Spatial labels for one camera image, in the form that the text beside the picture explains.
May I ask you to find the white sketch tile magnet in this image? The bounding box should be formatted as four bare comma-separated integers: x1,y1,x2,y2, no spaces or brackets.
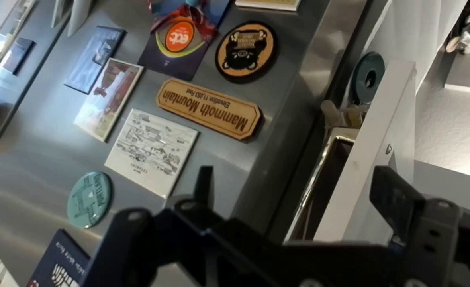
103,106,201,200

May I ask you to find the red colourful magnet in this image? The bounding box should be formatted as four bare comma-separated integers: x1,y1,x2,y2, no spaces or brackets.
138,0,232,82

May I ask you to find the navy square magnet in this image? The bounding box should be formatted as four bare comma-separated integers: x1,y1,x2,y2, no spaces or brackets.
26,227,93,287

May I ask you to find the landscape picture magnet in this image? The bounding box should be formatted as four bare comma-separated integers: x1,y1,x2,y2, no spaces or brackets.
72,55,146,143

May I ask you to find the blue picture magnet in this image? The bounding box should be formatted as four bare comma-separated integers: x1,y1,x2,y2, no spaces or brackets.
63,23,126,95

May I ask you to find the round black tan magnet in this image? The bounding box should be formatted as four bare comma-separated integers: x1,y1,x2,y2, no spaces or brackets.
214,19,279,84

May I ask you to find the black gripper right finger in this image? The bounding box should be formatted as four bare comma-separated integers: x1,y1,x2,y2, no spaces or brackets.
370,164,470,287

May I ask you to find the white cabinet door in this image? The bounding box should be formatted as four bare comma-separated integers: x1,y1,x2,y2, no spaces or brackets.
313,58,418,245

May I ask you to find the stainless steel refrigerator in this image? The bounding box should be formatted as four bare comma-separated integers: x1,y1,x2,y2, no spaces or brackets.
0,0,375,287

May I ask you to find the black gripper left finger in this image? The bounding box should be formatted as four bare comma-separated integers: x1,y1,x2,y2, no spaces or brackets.
82,164,300,287

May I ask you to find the wooden Mammoth Mountain magnet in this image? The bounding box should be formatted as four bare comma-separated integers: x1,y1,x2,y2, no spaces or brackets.
155,76,265,143

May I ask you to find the teal round magnet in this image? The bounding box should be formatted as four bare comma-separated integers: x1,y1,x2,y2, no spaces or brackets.
66,168,115,231

